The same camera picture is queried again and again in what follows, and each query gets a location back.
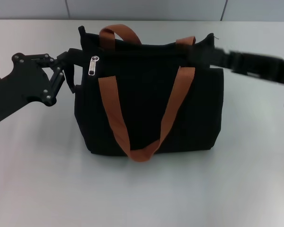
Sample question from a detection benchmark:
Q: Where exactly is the black food bag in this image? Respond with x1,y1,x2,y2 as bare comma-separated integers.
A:
73,24,225,164

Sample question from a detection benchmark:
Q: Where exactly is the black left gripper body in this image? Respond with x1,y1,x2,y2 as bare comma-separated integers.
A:
0,52,58,124

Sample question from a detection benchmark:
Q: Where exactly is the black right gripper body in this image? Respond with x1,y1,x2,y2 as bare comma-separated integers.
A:
228,51,284,87

